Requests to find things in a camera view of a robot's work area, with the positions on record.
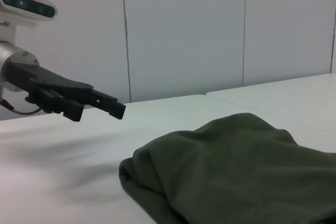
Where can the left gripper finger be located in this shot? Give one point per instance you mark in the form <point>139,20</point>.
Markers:
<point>71,110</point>
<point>110,106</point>

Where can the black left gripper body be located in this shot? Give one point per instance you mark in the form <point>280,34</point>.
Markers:
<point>47,85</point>

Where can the dark green t-shirt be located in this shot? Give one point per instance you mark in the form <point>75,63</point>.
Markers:
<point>236,169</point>

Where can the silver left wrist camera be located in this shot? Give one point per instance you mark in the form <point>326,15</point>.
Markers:
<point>26,6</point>

